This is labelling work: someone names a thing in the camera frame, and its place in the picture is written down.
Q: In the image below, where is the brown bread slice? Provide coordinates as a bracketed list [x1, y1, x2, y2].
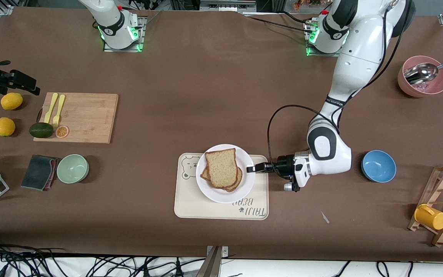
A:
[200, 165, 243, 192]

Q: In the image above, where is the pale seeded bread slice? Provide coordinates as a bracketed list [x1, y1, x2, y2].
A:
[205, 148, 238, 189]

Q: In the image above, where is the white round plate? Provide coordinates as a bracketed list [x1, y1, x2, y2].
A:
[196, 144, 256, 204]

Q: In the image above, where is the yellow plastic knife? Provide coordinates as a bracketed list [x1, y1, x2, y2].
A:
[44, 93, 58, 124]

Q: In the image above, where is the yellow lemon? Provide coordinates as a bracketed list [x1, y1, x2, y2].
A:
[1, 92, 23, 110]

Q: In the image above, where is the yellow plastic fork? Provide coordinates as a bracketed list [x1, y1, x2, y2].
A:
[53, 95, 66, 127]

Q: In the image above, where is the green avocado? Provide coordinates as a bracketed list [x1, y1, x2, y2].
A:
[29, 122, 54, 139]

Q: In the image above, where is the round yellow orange fruit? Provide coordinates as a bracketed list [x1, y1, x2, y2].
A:
[0, 117, 16, 137]

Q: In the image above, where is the wooden cutting board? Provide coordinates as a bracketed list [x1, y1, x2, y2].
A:
[33, 92, 119, 144]

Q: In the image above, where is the cream bear print tray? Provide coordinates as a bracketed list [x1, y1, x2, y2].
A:
[174, 153, 269, 220]

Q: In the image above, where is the grey folded cloth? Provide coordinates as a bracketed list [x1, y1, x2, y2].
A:
[21, 155, 59, 191]

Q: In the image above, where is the light green bowl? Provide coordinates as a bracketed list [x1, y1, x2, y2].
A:
[57, 154, 90, 184]

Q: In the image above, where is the blue bowl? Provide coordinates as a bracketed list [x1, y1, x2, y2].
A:
[361, 150, 397, 183]

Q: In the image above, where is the wooden mug rack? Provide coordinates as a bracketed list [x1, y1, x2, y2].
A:
[407, 162, 443, 247]

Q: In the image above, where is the yellow mug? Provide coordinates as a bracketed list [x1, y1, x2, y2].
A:
[414, 204, 443, 230]

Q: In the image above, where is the grey metal box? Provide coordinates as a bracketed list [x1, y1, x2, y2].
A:
[200, 0, 257, 12]

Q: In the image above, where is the metal scoop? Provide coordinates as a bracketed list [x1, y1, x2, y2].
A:
[404, 58, 443, 85]

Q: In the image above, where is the pink bowl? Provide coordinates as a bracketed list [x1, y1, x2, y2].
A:
[398, 55, 443, 98]

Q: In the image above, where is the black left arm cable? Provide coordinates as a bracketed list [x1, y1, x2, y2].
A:
[267, 8, 414, 164]

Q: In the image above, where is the metal table bracket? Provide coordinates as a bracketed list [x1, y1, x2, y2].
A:
[205, 245, 230, 277]

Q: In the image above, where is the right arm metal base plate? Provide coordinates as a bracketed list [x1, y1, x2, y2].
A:
[103, 15, 146, 53]

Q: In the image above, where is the black table cable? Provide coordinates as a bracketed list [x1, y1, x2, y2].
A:
[245, 15, 312, 33]
[279, 10, 314, 24]

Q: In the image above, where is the black cable tangle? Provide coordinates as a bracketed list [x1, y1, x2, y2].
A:
[0, 237, 207, 277]

